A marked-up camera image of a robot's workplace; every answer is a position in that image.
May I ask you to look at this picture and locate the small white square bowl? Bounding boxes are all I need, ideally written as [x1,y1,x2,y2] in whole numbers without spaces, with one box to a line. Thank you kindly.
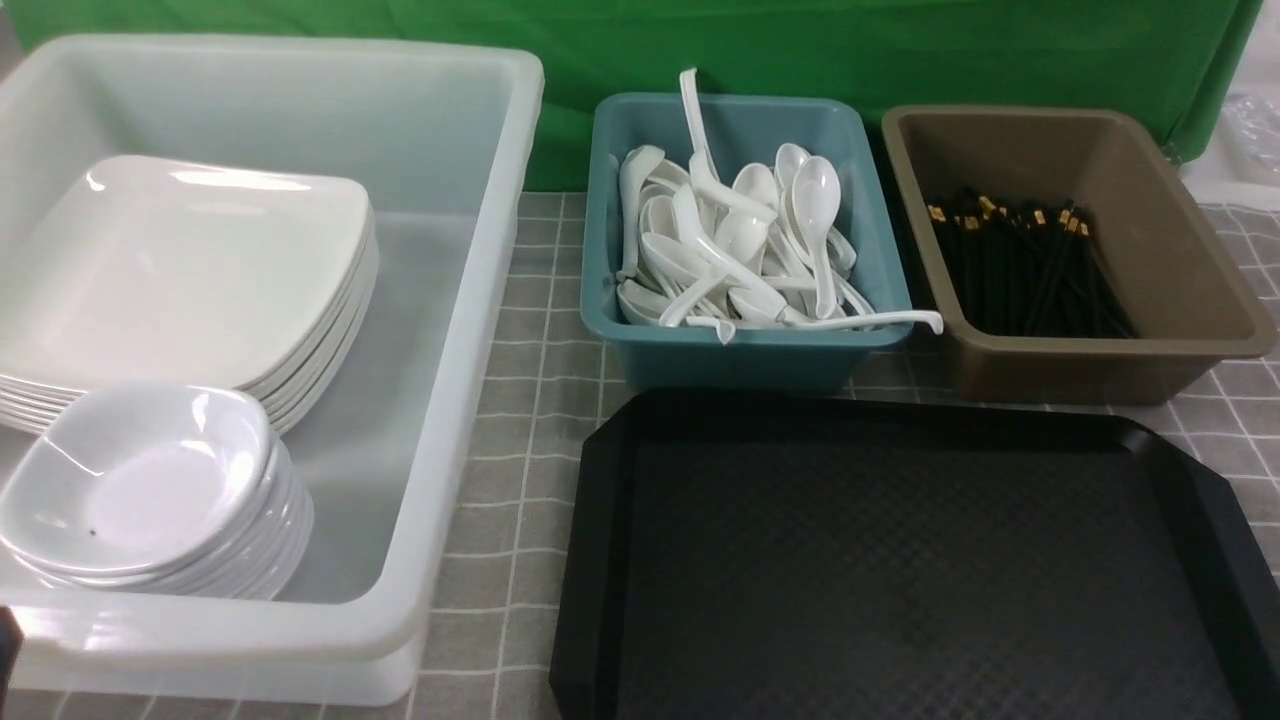
[3,382,278,579]

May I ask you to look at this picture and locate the teal plastic bin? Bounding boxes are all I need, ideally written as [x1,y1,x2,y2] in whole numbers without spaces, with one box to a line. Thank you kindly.
[580,92,914,395]

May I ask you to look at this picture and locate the pile of white soup spoons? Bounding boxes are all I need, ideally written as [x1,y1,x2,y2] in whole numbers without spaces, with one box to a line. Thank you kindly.
[607,67,945,346]

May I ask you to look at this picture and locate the black serving tray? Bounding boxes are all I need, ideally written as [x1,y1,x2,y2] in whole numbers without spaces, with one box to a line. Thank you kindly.
[549,389,1279,719]

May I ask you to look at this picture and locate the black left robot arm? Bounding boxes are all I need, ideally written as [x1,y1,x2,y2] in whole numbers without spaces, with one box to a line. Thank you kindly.
[0,606,26,698]

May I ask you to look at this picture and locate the brown plastic bin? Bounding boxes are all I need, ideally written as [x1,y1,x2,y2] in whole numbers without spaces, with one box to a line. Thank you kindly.
[882,105,1277,405]

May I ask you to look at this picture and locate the bundle of black chopsticks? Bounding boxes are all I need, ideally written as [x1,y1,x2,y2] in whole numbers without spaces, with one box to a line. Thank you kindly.
[925,188,1139,340]

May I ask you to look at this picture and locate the large white square plate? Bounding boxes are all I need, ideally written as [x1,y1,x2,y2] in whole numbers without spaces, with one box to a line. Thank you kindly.
[1,155,372,392]

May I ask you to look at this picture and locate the green backdrop cloth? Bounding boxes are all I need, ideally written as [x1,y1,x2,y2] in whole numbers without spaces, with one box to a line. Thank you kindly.
[4,1,1261,191]

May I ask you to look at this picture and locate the stack of small white bowls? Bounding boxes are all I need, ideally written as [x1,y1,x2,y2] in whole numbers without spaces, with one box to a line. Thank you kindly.
[6,439,315,601]

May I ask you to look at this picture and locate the large translucent white plastic tub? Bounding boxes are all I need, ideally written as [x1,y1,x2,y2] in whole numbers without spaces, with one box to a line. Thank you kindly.
[3,35,544,707]

